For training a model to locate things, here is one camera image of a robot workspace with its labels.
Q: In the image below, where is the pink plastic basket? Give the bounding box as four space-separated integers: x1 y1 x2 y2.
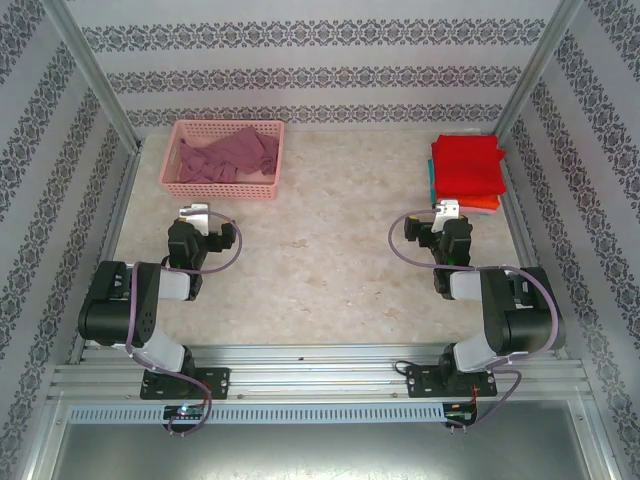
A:
157 118 286 202

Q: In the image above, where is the maroon printed t-shirt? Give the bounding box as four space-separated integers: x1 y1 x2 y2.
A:
178 125 281 185

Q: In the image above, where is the orange folded t-shirt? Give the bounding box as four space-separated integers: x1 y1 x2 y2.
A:
433 193 501 212

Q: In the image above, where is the red folded t-shirt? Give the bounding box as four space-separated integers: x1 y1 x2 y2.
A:
430 133 507 201

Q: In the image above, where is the grey metal sheet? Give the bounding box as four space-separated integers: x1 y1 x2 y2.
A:
29 394 614 480

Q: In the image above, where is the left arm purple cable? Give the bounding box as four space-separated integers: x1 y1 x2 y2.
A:
124 210 245 435

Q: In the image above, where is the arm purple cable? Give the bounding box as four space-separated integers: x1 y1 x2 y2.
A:
124 210 245 435
389 212 560 435

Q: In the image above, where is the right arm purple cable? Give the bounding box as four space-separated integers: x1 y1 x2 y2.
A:
389 212 560 435

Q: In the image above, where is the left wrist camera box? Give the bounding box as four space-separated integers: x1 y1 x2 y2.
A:
168 202 210 251

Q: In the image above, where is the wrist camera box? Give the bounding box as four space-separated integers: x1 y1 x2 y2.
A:
433 199 474 246
168 202 210 251

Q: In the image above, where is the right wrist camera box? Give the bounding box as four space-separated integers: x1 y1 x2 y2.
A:
433 199 474 246

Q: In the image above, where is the aluminium side rail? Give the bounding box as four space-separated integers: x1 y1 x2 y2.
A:
499 144 571 359
67 142 144 364

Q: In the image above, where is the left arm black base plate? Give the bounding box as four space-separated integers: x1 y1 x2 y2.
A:
138 367 232 401

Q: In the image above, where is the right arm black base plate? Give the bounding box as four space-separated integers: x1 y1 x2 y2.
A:
404 363 499 400

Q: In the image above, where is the aluminium mounting rail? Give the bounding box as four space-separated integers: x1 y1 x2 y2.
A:
47 342 594 401

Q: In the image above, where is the grey slotted cable duct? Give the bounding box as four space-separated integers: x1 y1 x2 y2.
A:
67 403 446 424

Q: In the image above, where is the aluminium frame post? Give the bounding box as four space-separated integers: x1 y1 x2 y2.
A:
39 0 144 154
494 0 586 146

